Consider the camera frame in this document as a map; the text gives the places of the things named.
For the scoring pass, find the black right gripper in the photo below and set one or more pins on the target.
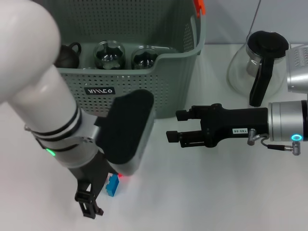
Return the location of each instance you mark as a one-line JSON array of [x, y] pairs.
[[233, 120]]

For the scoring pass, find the black clay teapot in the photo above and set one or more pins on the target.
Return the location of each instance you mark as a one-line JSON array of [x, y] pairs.
[[69, 57]]

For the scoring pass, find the bright red sloped brick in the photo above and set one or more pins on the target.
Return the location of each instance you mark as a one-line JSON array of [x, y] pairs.
[[121, 177]]

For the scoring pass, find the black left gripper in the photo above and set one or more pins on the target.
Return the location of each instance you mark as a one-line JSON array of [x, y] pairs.
[[93, 170]]

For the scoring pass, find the glass carafe black lid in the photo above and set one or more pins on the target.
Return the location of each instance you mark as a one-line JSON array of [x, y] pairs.
[[267, 43]]

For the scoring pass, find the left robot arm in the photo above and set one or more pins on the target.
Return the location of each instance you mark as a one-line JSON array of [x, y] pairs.
[[36, 84]]

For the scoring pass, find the grey perforated storage basket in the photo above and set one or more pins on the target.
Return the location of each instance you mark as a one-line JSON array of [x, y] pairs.
[[144, 96]]

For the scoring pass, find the blue brick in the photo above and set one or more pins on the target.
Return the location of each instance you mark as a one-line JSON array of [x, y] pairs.
[[111, 186]]

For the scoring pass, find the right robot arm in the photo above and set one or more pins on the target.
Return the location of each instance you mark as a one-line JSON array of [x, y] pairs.
[[284, 120]]

